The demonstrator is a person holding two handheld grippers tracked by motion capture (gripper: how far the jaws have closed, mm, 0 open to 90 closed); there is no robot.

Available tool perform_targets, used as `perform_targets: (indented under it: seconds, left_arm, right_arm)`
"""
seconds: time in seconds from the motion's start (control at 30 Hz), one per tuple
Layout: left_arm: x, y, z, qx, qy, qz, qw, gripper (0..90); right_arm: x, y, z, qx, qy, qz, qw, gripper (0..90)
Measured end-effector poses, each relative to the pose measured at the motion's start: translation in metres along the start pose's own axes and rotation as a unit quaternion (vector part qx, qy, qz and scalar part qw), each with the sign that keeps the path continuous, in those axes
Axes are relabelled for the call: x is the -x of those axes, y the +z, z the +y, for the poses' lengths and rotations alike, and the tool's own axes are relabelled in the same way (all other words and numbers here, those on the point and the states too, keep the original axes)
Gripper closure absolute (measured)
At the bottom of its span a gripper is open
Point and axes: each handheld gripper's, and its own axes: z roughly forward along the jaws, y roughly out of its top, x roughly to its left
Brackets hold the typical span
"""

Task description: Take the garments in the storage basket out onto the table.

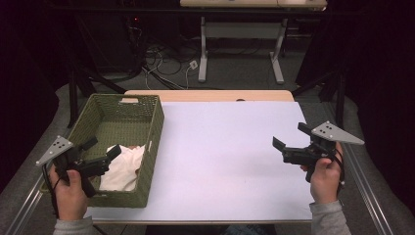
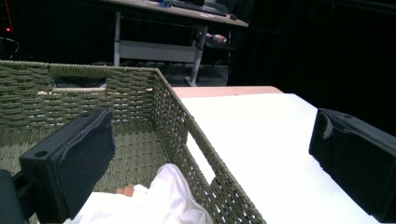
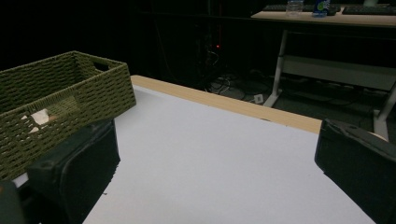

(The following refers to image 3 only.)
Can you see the white power adapter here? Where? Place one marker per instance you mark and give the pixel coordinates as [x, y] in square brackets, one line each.
[258, 99]

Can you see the black keyboard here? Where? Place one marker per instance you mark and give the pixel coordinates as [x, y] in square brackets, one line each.
[369, 10]
[314, 8]

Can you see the wooden desk with white legs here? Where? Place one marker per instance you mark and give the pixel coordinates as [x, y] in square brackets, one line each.
[336, 62]

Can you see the clear plastic bottle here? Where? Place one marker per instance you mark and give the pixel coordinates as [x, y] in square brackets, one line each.
[294, 7]

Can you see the blue label bottle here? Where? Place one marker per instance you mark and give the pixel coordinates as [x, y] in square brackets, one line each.
[321, 7]

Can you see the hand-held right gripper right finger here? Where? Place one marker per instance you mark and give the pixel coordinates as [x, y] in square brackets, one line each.
[361, 161]

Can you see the green woven basket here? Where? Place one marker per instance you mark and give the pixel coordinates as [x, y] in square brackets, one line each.
[65, 102]

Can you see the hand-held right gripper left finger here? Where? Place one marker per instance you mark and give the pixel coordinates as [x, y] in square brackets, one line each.
[77, 168]

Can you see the white paper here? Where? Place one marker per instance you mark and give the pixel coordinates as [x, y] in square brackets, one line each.
[39, 117]

